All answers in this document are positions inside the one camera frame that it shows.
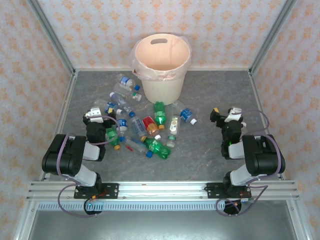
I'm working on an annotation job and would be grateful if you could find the squat bottle blue label white cap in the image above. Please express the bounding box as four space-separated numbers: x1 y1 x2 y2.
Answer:
104 101 124 115

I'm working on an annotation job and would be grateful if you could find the clear bottle small drop logo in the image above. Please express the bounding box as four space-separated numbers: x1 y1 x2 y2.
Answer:
108 91 136 114

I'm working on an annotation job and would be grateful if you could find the crushed clear plastic bottle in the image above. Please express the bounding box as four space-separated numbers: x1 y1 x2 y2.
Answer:
93 98 109 109

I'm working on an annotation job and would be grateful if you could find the clear bottle pale blue print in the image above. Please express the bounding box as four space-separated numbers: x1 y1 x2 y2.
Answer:
128 111 148 139

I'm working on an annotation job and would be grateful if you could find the clear bottle green white cap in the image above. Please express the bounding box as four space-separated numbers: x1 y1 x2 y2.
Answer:
112 83 143 102

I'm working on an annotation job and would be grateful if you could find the clear bottle blue label white cap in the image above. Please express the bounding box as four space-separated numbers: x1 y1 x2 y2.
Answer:
171 100 198 125

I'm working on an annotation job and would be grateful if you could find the red orange bottle white cap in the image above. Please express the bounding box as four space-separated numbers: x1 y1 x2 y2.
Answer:
141 115 162 140

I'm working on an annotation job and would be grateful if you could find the clear bottle red label blue cap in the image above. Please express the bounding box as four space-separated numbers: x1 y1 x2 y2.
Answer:
124 136 154 159

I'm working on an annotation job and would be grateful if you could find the clear bottle white green label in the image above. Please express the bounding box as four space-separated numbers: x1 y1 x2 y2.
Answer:
165 115 181 148

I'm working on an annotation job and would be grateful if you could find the crushed green bottle orange cap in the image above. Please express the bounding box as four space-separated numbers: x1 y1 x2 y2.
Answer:
140 136 173 160

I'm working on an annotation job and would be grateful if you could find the cream plastic bin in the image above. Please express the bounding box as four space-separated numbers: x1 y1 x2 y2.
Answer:
133 34 192 106

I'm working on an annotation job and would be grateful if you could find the clear pink bin liner bag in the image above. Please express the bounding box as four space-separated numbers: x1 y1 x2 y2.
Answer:
127 34 192 81

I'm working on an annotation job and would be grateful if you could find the grey metal panel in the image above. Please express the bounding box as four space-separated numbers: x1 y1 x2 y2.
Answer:
13 199 310 240

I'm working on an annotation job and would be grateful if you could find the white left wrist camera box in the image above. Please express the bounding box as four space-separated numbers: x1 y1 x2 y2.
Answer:
84 106 104 123

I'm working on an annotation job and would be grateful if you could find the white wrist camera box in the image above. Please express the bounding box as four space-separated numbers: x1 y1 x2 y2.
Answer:
224 106 244 123
84 106 104 123

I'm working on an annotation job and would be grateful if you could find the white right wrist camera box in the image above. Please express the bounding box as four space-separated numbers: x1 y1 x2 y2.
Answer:
224 106 244 123

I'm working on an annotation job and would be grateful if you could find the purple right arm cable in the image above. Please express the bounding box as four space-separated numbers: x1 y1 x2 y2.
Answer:
216 109 286 217

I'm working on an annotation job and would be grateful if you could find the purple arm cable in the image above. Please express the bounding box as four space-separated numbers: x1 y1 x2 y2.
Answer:
216 109 286 217
56 114 121 218

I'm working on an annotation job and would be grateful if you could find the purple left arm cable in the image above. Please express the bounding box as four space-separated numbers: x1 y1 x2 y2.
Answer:
56 114 121 218

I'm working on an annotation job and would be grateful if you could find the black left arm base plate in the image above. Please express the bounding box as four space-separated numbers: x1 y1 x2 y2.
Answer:
73 183 120 200

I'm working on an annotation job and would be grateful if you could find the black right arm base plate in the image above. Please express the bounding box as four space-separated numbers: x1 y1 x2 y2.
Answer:
206 183 253 200

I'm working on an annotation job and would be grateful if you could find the aluminium frame post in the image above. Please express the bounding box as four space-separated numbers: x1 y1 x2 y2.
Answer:
26 0 77 76
248 0 298 76

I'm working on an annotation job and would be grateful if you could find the long aluminium base rail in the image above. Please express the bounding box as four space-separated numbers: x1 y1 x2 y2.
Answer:
26 181 300 201

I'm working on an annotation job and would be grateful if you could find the grey slotted cable duct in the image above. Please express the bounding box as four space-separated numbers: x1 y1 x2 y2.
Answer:
37 201 253 211

